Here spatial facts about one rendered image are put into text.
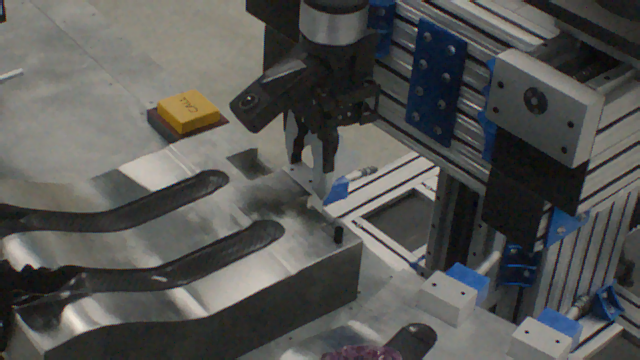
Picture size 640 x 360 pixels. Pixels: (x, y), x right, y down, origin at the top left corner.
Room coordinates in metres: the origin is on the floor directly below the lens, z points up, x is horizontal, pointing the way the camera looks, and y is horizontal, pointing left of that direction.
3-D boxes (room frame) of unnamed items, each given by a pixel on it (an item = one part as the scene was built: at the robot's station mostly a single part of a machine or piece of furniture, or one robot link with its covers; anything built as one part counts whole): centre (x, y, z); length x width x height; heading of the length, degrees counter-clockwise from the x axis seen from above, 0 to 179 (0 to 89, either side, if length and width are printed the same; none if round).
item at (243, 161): (1.10, 0.08, 0.87); 0.05 x 0.05 x 0.04; 41
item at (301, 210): (1.02, 0.01, 0.87); 0.05 x 0.05 x 0.04; 41
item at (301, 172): (1.16, -0.01, 0.83); 0.13 x 0.05 x 0.05; 125
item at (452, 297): (0.96, -0.17, 0.86); 0.13 x 0.05 x 0.05; 148
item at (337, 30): (1.15, 0.01, 1.07); 0.08 x 0.08 x 0.05
